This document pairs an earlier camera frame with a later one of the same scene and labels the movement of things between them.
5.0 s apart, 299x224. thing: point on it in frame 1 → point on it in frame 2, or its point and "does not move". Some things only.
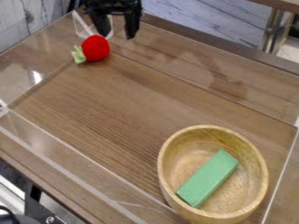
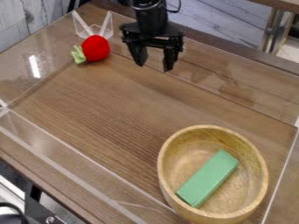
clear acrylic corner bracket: x=86 y=29 does not move
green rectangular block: x=207 y=178 does not move
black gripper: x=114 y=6 → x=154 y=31
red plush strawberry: x=94 y=51 does not move
